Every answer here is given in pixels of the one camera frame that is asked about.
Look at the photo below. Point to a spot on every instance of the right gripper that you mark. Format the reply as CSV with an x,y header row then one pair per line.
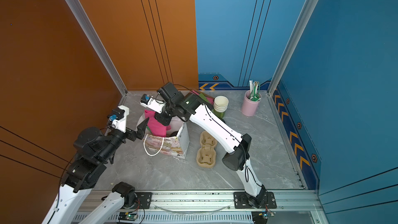
x,y
161,118

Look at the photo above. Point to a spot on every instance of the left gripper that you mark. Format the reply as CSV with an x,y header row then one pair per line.
x,y
140,131

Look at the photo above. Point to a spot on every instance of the pink napkin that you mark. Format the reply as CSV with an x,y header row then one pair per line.
x,y
156,128

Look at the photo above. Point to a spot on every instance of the white paper gift bag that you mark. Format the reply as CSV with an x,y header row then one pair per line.
x,y
175,144

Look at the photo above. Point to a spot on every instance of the beige pulp cup carrier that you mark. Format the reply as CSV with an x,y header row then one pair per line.
x,y
206,155

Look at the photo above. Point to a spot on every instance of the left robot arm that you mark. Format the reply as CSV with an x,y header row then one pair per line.
x,y
94,151

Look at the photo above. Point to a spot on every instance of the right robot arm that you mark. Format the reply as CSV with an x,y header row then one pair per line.
x,y
191,107

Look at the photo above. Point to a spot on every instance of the green napkin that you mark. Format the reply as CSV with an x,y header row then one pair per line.
x,y
207,97

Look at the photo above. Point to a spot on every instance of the stack of paper cups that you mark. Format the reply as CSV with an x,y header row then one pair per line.
x,y
220,106

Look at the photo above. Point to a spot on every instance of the pink straw holder cup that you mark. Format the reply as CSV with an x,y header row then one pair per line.
x,y
249,107

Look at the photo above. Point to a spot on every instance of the bundle of wrapped straws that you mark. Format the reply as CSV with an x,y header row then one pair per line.
x,y
254,94

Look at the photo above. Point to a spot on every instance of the green circuit board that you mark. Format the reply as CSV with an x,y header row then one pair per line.
x,y
127,216

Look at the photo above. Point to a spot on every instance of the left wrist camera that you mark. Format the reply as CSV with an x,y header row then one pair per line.
x,y
118,117

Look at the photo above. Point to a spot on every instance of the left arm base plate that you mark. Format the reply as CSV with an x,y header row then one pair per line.
x,y
140,200

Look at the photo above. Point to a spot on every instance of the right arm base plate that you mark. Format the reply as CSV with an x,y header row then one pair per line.
x,y
243,200

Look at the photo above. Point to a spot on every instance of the aluminium front rail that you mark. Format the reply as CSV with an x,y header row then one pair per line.
x,y
217,207

